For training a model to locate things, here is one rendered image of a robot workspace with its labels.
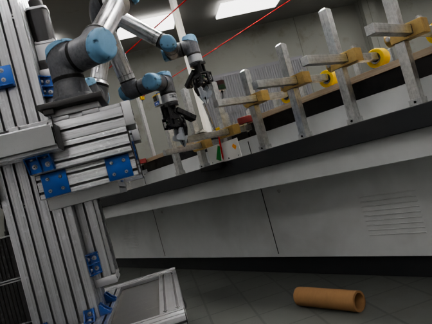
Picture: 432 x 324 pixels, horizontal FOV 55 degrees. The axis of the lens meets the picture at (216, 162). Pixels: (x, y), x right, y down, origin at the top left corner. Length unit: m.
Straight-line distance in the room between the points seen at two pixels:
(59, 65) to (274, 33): 8.33
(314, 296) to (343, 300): 0.15
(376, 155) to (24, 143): 1.24
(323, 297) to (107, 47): 1.27
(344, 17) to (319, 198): 8.53
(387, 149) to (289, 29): 8.33
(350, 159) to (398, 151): 0.20
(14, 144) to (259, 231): 1.50
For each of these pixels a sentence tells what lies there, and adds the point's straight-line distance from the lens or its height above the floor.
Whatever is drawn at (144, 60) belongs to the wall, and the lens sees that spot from 9.15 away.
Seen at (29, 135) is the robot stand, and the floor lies 0.93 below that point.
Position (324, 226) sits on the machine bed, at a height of 0.25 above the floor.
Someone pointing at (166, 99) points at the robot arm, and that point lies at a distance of 1.97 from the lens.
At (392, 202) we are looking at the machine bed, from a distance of 1.94.
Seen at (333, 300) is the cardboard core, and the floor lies 0.05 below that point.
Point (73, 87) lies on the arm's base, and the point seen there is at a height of 1.08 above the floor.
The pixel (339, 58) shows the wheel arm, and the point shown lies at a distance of 1.64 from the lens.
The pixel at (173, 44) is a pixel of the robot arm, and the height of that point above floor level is 1.30.
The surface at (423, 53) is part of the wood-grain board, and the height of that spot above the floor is 0.88.
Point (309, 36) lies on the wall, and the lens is 9.96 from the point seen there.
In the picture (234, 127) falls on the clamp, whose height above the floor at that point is 0.85.
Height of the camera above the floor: 0.66
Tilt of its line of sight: 1 degrees up
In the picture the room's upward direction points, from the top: 15 degrees counter-clockwise
